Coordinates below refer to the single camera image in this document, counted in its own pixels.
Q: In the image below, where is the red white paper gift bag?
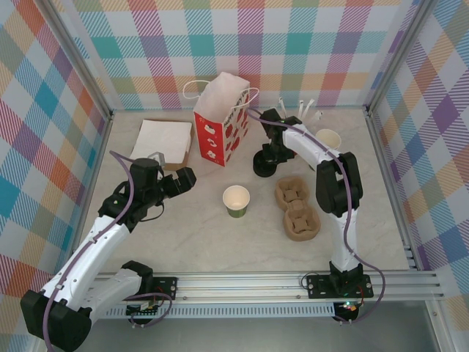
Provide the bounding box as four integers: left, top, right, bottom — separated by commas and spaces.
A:
182, 71, 261, 167

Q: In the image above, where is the brown cardboard napkin box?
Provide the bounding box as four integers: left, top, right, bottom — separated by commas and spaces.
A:
131, 117, 195, 172

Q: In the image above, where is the white paper napkin stack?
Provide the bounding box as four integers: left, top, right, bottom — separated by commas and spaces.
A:
133, 118, 193, 165

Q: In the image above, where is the green left controller board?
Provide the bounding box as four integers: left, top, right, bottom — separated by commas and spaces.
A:
126, 300, 162, 317

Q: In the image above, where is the right controller board with lights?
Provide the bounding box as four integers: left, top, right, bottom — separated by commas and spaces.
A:
332, 299, 359, 313

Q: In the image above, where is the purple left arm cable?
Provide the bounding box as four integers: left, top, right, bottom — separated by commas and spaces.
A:
38, 150, 175, 352

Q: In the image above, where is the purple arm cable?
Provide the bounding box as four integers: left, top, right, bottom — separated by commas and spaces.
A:
248, 106, 385, 326
38, 150, 175, 352

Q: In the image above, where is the thin black left camera cable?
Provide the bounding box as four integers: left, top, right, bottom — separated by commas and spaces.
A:
141, 200, 166, 223

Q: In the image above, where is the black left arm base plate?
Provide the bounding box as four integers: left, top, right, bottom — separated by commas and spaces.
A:
148, 275, 180, 301

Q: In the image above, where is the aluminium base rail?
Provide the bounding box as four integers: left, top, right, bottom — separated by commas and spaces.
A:
86, 271, 446, 304

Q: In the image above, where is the grey slotted cable duct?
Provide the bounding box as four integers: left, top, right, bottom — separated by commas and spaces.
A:
106, 306, 336, 319

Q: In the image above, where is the aluminium frame post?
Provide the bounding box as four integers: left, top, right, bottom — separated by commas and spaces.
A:
46, 0, 114, 122
424, 300, 454, 352
365, 0, 436, 117

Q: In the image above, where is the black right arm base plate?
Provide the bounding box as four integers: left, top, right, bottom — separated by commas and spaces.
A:
306, 274, 374, 300

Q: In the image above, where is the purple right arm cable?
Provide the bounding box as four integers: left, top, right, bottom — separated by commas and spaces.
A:
248, 106, 385, 326

